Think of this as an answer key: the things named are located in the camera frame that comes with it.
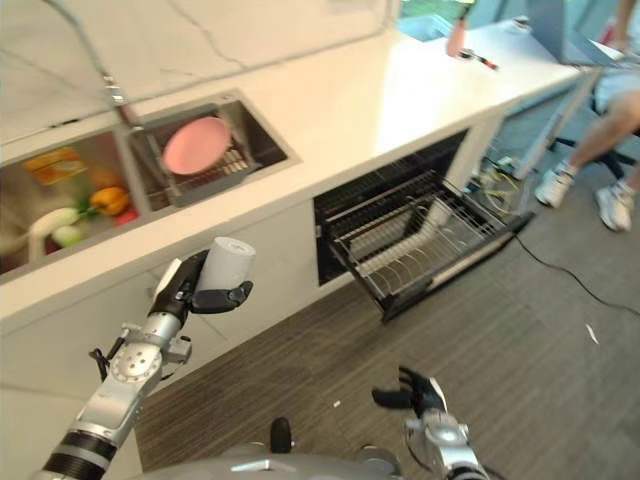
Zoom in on black power cable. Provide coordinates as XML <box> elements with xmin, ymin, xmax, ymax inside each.
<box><xmin>509</xmin><ymin>234</ymin><xmax>640</xmax><ymax>315</ymax></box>

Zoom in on white radish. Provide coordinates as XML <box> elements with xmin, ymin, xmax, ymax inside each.
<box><xmin>28</xmin><ymin>207</ymin><xmax>81</xmax><ymax>261</ymax></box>

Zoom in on chrome pull-down faucet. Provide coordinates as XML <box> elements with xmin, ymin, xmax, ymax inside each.
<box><xmin>43</xmin><ymin>0</ymin><xmax>146</xmax><ymax>132</ymax></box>

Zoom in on black wire sink rack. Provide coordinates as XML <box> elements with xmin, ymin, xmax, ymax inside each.
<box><xmin>130</xmin><ymin>115</ymin><xmax>257</xmax><ymax>207</ymax></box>

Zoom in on open grey laptop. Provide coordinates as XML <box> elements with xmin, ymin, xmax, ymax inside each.
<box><xmin>529</xmin><ymin>0</ymin><xmax>626</xmax><ymax>66</ymax></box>

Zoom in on steel double kitchen sink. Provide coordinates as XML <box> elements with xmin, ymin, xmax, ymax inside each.
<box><xmin>0</xmin><ymin>89</ymin><xmax>304</xmax><ymax>288</ymax></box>

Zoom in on silver robot torso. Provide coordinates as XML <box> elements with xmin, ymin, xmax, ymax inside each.
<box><xmin>144</xmin><ymin>417</ymin><xmax>441</xmax><ymax>480</ymax></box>

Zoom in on white cylindrical cup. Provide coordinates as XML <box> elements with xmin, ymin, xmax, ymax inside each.
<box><xmin>197</xmin><ymin>237</ymin><xmax>258</xmax><ymax>292</ymax></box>

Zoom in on yellow bell pepper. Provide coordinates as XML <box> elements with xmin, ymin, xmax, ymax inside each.
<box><xmin>89</xmin><ymin>186</ymin><xmax>131</xmax><ymax>217</ymax></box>

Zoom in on orange packaged bread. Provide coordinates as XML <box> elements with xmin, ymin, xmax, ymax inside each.
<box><xmin>23</xmin><ymin>148</ymin><xmax>89</xmax><ymax>187</ymax></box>

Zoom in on pink round plate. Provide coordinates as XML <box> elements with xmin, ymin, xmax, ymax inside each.
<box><xmin>163</xmin><ymin>117</ymin><xmax>233</xmax><ymax>177</ymax></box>

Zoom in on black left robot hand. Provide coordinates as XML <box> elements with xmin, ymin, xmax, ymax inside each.
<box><xmin>148</xmin><ymin>250</ymin><xmax>255</xmax><ymax>319</ymax></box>

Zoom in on black office chair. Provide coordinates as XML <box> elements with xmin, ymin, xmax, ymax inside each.
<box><xmin>547</xmin><ymin>89</ymin><xmax>639</xmax><ymax>181</ymax></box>

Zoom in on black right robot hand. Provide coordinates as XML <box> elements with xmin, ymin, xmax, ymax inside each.
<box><xmin>371</xmin><ymin>366</ymin><xmax>449</xmax><ymax>414</ymax></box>

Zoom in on green white vegetable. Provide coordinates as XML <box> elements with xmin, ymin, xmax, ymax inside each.
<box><xmin>53</xmin><ymin>224</ymin><xmax>92</xmax><ymax>247</ymax></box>

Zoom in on person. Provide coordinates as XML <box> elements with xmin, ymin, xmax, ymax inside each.
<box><xmin>534</xmin><ymin>0</ymin><xmax>640</xmax><ymax>233</ymax></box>

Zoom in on red handled tool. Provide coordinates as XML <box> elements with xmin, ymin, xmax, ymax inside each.
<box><xmin>456</xmin><ymin>48</ymin><xmax>500</xmax><ymax>72</ymax></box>

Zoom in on black built-in dishwasher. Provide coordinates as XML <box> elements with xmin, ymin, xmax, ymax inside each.
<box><xmin>312</xmin><ymin>127</ymin><xmax>536</xmax><ymax>323</ymax></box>

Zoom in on pink bottle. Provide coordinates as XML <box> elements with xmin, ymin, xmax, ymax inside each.
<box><xmin>446</xmin><ymin>14</ymin><xmax>469</xmax><ymax>59</ymax></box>

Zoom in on yellow tangled cables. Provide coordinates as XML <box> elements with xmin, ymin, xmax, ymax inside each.
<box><xmin>469</xmin><ymin>155</ymin><xmax>524</xmax><ymax>216</ymax></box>

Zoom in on black wire dishwasher rack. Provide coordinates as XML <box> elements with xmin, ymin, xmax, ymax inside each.
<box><xmin>331</xmin><ymin>169</ymin><xmax>511</xmax><ymax>315</ymax></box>

